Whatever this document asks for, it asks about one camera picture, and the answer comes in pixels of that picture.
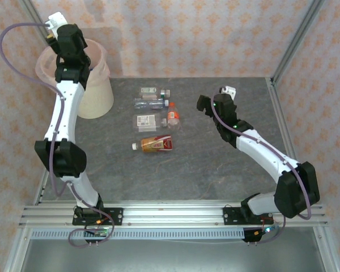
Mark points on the orange label orange cap bottle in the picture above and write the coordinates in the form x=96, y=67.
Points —
x=173, y=114

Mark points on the clear bottle blue cap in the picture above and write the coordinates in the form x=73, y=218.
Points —
x=146, y=104

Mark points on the clear bottle white cap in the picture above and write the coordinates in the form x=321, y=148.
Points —
x=146, y=121

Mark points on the golden red tea bottle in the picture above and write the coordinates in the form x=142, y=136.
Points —
x=157, y=143

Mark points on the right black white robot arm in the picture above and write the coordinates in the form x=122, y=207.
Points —
x=266, y=156

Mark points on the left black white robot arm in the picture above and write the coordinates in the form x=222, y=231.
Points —
x=65, y=113

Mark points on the pink translucent bin liner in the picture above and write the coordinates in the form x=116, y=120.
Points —
x=46, y=65

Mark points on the cream plastic bin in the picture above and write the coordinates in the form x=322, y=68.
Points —
x=97, y=99

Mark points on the clear flat bottle green collar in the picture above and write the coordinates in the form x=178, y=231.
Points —
x=148, y=90

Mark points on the right controller circuit board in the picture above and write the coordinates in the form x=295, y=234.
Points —
x=267, y=229

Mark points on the controller circuit board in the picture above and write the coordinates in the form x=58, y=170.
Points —
x=97, y=232
x=267, y=229

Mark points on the grey metal lower shelf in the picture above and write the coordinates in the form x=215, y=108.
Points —
x=170, y=258

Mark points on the left controller circuit board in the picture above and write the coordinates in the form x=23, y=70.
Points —
x=97, y=232

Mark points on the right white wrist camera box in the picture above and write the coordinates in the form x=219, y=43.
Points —
x=229, y=91

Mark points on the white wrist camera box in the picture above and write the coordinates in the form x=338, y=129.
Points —
x=56, y=21
x=229, y=91

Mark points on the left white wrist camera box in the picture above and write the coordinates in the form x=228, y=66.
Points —
x=56, y=21

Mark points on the left aluminium frame post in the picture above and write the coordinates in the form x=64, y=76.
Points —
x=31, y=11

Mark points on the aluminium frame post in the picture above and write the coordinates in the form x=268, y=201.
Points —
x=297, y=42
x=31, y=11

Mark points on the right aluminium table rail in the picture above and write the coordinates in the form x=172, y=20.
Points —
x=283, y=119

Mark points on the right aluminium frame post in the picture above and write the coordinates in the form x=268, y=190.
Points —
x=297, y=42

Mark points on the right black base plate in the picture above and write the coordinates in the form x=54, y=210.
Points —
x=229, y=216

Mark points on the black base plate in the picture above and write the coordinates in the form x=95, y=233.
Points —
x=229, y=216
x=116, y=215

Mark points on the aluminium mounting rail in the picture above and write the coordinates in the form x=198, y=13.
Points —
x=173, y=212

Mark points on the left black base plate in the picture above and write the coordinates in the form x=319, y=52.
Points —
x=116, y=215

